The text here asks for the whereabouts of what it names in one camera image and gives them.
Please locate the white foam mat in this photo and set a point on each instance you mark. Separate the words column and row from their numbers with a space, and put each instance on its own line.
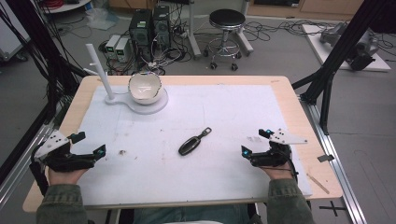
column 202, row 180

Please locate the black car key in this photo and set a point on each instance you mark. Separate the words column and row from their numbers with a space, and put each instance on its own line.
column 190, row 146

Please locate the person's legs in jeans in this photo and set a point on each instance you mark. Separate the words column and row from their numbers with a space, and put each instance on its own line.
column 190, row 214

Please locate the person's left hand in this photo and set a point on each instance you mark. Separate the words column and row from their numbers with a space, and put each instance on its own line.
column 63, row 178

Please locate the clear plastic bag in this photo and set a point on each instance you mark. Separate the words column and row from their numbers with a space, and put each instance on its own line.
column 101, row 18

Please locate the black tape piece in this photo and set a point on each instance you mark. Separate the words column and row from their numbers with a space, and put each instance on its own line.
column 325, row 158

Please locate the white power supply unit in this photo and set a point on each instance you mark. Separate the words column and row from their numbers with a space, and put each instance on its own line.
column 112, row 45
column 122, row 49

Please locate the white stand with pegs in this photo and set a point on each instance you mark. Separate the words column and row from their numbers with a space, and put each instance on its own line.
column 106, row 82

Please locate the white board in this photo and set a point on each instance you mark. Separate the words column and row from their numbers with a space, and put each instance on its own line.
column 314, row 46

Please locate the aluminium rail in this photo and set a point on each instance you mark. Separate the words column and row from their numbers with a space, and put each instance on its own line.
column 25, row 161
column 339, row 174

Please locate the black computer tower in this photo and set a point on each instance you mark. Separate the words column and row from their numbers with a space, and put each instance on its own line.
column 162, row 25
column 140, row 34

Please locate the black metal frame stand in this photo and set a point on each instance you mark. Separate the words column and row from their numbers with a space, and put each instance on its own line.
column 34, row 40
column 339, row 46

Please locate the black round stool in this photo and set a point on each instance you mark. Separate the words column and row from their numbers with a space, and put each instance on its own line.
column 226, row 20

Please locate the wooden stick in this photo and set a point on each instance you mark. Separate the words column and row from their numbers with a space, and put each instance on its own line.
column 318, row 183

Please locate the white table leg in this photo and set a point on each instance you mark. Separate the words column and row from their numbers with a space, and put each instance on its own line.
column 193, row 34
column 245, row 40

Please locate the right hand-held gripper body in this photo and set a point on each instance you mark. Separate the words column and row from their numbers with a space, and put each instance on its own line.
column 274, row 157

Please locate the person's right hand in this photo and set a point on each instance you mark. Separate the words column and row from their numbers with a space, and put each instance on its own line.
column 278, row 173

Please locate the white round table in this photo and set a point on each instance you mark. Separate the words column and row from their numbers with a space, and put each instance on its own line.
column 67, row 6

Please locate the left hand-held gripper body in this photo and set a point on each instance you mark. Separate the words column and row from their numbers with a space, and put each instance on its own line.
column 59, row 158

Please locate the white bowl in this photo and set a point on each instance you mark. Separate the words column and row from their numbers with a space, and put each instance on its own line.
column 144, row 88

